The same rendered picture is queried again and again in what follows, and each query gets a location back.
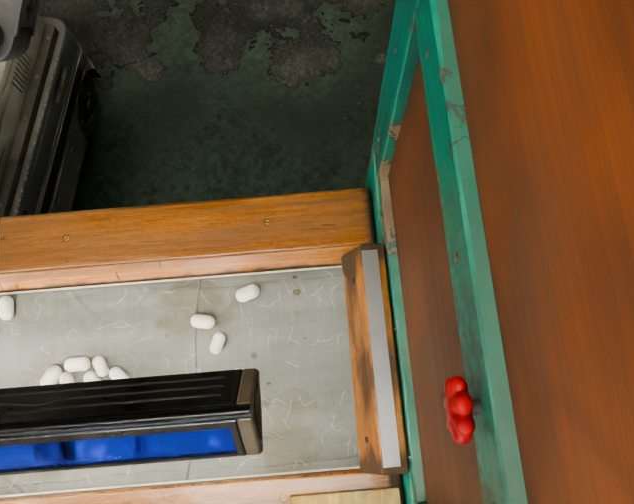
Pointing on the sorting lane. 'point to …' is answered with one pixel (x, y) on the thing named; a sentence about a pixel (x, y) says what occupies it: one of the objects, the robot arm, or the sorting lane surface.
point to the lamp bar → (123, 421)
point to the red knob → (460, 409)
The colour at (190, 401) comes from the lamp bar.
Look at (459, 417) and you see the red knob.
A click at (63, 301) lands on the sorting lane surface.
